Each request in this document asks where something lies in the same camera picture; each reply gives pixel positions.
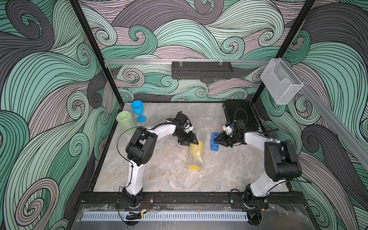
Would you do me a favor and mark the blue plastic wine glass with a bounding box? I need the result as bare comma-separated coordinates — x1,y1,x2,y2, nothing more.
131,100,146,123

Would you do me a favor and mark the black frame post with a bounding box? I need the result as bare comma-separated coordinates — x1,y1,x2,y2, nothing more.
251,0,316,105
70,0,125,108

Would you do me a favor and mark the black frame post right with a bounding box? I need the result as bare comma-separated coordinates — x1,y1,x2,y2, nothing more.
251,0,316,105

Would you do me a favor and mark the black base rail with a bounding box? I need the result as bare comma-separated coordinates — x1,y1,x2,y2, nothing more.
77,192,306,210

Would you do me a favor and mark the black hard case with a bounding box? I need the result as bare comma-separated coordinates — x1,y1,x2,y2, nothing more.
223,100,260,131

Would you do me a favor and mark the white slotted cable duct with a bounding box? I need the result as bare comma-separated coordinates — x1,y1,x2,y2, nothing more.
81,211,248,222

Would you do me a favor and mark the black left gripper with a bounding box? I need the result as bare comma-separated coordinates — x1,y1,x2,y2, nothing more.
174,130,198,146

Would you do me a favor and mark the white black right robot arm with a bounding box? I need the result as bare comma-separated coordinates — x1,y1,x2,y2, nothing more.
211,120,302,209

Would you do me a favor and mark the black wall tray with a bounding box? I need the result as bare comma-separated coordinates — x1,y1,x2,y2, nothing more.
171,61,234,81

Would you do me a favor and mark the yellow plastic wine glass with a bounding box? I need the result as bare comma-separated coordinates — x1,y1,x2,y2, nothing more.
187,141,204,171

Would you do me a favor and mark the blue tape dispenser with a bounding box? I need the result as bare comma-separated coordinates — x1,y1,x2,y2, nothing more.
210,133,219,152

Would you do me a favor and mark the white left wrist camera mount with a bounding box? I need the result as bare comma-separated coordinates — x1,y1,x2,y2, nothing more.
185,123,193,133

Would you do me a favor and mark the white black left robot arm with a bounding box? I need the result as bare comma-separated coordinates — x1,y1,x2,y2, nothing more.
122,111,199,207

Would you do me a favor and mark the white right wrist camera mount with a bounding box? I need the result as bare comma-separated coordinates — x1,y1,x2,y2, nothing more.
223,124,234,135

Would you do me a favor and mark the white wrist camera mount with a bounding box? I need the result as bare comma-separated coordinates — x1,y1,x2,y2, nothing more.
223,124,234,135
185,123,193,133

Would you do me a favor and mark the green plastic wine glass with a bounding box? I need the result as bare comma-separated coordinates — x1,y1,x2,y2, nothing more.
116,111,136,136

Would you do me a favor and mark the clear acrylic wall box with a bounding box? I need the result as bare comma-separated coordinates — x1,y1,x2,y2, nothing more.
261,58,304,105

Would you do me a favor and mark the black frame post left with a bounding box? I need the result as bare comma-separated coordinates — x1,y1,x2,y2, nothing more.
70,0,125,108

